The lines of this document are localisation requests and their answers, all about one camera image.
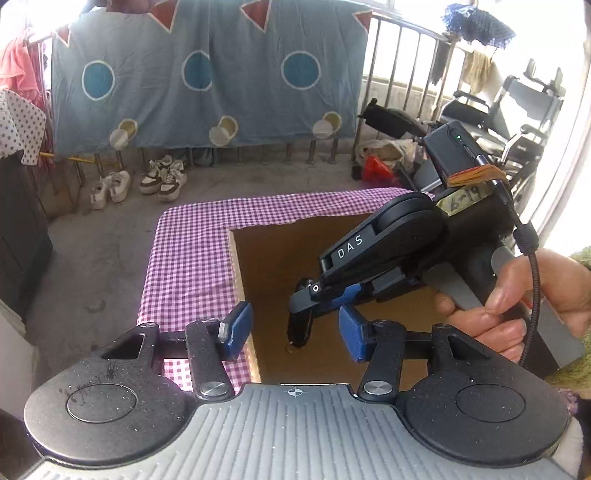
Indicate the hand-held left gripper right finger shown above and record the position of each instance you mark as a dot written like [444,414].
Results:
[352,336]

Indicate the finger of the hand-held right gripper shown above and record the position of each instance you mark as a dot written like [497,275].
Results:
[323,297]

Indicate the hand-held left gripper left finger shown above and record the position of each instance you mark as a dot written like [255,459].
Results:
[239,328]

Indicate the black glasses case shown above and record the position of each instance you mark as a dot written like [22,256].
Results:
[300,330]

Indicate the brown cardboard box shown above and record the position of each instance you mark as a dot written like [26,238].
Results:
[277,286]

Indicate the person's right forearm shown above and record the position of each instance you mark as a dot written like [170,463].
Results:
[575,374]

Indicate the person's right hand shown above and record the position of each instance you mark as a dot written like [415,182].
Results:
[561,295]

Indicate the red plastic bag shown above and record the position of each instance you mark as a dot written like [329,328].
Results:
[376,168]

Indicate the purple checkered tablecloth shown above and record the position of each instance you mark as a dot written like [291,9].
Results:
[189,258]

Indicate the beige cloth pile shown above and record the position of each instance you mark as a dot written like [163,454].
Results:
[388,148]

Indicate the black scooter seat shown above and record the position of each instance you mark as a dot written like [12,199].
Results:
[392,120]

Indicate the black wheelchair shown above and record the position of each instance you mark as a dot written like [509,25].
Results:
[521,106]

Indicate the dark rag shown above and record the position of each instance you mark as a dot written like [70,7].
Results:
[438,64]

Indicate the metal railing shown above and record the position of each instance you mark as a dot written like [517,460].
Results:
[400,60]

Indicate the beige towel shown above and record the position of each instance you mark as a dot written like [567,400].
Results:
[480,69]

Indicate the white shoe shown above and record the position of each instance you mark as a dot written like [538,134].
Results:
[120,184]
[99,194]

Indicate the blue dotted umbrella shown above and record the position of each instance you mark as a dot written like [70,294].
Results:
[478,23]

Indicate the blue printed blanket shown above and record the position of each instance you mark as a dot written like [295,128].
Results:
[207,106]

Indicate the yellow pole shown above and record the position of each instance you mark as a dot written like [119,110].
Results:
[83,160]

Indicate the dark cabinet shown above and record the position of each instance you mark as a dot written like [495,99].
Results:
[21,230]

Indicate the white star-dotted cloth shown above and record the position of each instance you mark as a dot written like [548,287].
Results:
[16,129]

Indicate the pink garment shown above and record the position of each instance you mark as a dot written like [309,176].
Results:
[18,64]

